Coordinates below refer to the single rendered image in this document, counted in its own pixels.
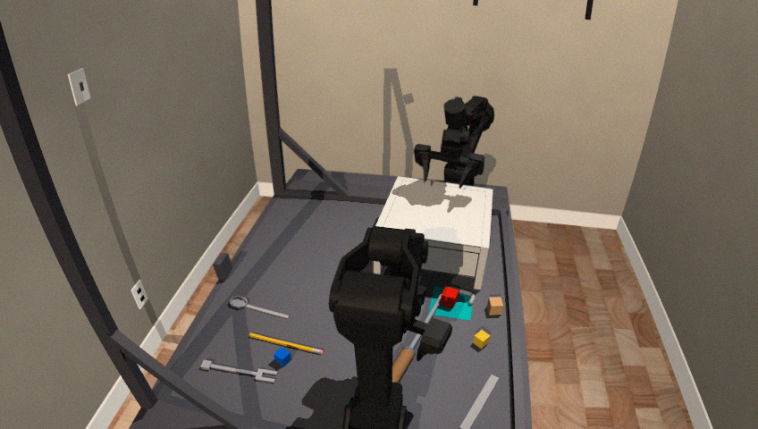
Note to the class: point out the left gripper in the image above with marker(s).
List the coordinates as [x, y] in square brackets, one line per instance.
[423, 154]

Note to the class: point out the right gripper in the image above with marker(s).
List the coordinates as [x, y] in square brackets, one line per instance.
[436, 334]

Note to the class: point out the tan cardboard-coloured block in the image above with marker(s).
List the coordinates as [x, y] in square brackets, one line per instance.
[495, 306]

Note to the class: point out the red block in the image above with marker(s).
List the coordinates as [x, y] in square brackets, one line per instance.
[449, 297]

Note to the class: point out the grey combination wrench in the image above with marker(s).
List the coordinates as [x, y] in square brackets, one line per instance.
[208, 364]

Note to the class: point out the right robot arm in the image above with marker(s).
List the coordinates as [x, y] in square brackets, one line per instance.
[370, 310]

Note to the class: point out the white flat strip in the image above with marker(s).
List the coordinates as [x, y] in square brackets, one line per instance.
[480, 401]

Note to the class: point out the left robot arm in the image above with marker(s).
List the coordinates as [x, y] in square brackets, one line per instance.
[458, 115]

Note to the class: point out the yellow cube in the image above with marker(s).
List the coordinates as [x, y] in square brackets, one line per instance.
[481, 339]

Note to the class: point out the blue cube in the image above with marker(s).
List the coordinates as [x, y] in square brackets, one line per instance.
[282, 356]

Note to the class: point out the yellow pencil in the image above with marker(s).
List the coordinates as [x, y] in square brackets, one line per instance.
[296, 346]

